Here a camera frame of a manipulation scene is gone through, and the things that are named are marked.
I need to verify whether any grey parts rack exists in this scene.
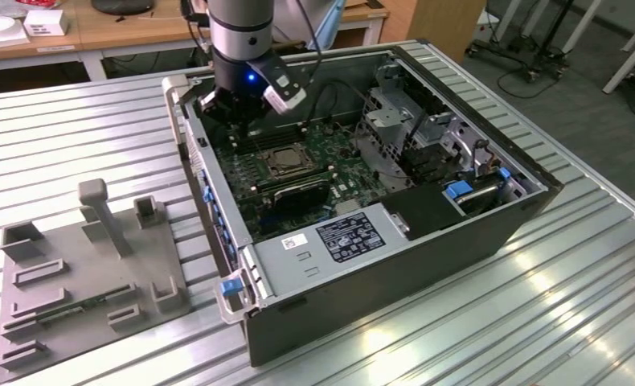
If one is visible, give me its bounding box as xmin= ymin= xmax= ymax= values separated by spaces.
xmin=0 ymin=179 xmax=191 ymax=383

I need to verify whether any white table frame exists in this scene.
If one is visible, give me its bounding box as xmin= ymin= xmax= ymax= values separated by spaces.
xmin=599 ymin=0 xmax=635 ymax=97
xmin=485 ymin=0 xmax=604 ymax=55

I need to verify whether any black graphics card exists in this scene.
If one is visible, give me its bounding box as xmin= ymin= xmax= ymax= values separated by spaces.
xmin=260 ymin=179 xmax=343 ymax=220

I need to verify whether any black open PC case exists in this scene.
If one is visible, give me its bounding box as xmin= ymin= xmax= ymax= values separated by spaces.
xmin=160 ymin=38 xmax=565 ymax=369

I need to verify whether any grey metal drive cage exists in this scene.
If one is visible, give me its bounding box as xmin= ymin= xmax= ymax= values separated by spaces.
xmin=355 ymin=62 xmax=424 ymax=180

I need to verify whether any black wheeled stand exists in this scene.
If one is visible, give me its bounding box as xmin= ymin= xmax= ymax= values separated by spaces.
xmin=463 ymin=0 xmax=575 ymax=84

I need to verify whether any black round object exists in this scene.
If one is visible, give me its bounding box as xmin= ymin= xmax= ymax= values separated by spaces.
xmin=89 ymin=0 xmax=156 ymax=14

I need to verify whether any grey power supply unit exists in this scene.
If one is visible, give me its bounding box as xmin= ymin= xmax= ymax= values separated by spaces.
xmin=241 ymin=200 xmax=413 ymax=313

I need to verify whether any silver CPU plate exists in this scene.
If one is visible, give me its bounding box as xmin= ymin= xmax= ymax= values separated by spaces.
xmin=272 ymin=149 xmax=307 ymax=172

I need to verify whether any green RAM stick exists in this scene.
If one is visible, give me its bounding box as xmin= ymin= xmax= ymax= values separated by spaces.
xmin=252 ymin=170 xmax=331 ymax=191
xmin=255 ymin=176 xmax=329 ymax=196
xmin=33 ymin=292 xmax=109 ymax=323

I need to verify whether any CPU socket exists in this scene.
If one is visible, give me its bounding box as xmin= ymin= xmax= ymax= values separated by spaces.
xmin=257 ymin=141 xmax=324 ymax=181

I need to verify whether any silver metal bracket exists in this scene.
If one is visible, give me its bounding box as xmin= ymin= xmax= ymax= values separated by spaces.
xmin=417 ymin=112 xmax=504 ymax=180

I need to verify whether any blue case latch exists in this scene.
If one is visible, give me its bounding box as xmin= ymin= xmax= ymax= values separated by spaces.
xmin=216 ymin=278 xmax=243 ymax=299

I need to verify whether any white cardboard box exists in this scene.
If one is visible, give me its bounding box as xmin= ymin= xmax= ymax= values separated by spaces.
xmin=21 ymin=9 xmax=72 ymax=38

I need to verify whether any wooden cabinet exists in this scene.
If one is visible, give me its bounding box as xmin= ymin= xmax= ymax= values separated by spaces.
xmin=404 ymin=0 xmax=489 ymax=65

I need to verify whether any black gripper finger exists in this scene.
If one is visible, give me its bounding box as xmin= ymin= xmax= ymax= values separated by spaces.
xmin=197 ymin=88 xmax=249 ymax=141

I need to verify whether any green motherboard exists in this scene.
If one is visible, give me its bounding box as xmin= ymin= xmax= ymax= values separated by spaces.
xmin=212 ymin=120 xmax=404 ymax=238

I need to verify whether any black plastic shroud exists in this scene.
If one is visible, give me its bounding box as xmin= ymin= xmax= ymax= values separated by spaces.
xmin=380 ymin=185 xmax=469 ymax=242

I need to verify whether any metal socket cover frame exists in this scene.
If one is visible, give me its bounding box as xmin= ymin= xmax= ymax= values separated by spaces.
xmin=260 ymin=142 xmax=323 ymax=181

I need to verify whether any blue disk carrier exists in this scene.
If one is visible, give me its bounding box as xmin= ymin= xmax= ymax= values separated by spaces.
xmin=439 ymin=179 xmax=500 ymax=216

